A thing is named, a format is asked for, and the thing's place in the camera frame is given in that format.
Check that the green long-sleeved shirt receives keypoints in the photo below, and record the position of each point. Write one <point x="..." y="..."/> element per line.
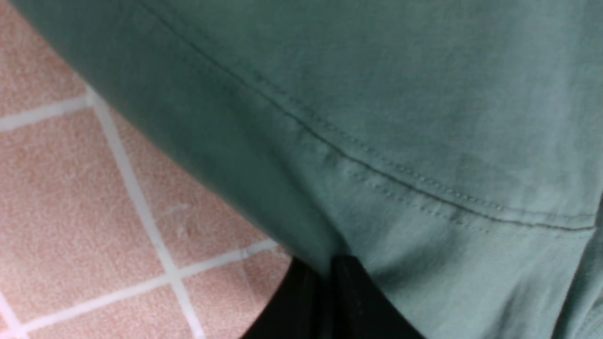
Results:
<point x="453" y="146"/>

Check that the pink checkered tablecloth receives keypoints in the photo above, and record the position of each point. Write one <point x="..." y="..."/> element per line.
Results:
<point x="102" y="235"/>

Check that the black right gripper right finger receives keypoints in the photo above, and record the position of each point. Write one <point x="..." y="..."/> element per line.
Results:
<point x="361" y="310"/>

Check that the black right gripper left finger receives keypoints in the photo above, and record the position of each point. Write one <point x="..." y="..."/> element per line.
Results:
<point x="297" y="308"/>

